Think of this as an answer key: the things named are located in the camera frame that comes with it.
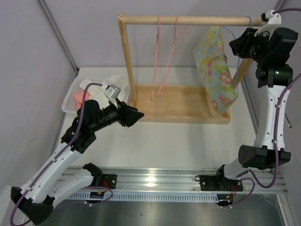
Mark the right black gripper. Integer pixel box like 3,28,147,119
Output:
230,27,271,64

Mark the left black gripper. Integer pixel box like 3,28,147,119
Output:
90,98,144,132

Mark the blue wire hanger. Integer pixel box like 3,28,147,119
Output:
222,16,253,97

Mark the floral pastel skirt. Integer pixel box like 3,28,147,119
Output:
192,26,238,114

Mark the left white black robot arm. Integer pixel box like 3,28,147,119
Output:
11,100,144,225

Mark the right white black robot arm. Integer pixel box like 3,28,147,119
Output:
214,27,298,190

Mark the wooden hanger rack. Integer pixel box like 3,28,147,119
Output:
117,12,263,124

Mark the white crumpled garment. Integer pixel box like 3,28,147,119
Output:
79,75,129,108

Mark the pink garment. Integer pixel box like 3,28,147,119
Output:
72,90,90,110

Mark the white plastic basket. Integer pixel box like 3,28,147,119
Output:
62,76,130,114

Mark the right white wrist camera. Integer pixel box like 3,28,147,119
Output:
254,10,282,37

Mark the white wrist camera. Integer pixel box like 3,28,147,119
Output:
103,84,121,108
254,10,282,37

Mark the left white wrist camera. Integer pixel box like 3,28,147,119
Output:
103,84,121,108

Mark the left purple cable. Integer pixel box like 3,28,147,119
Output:
11,82,113,226

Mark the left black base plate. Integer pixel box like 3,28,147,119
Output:
100,174,118,189

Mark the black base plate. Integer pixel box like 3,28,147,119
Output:
194,175,243,192
100,174,118,189

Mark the right pink wire hanger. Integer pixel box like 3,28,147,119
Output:
158,16,186,97

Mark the pink wire hanger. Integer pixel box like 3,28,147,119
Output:
158,16,186,97
150,16,160,100

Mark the left pink wire hanger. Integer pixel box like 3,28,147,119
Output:
150,16,160,100

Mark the white slotted cable duct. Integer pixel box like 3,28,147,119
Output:
68,191,219,203

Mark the aluminium mounting rail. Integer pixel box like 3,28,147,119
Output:
57,167,288,194

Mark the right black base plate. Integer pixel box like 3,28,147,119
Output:
194,175,243,192

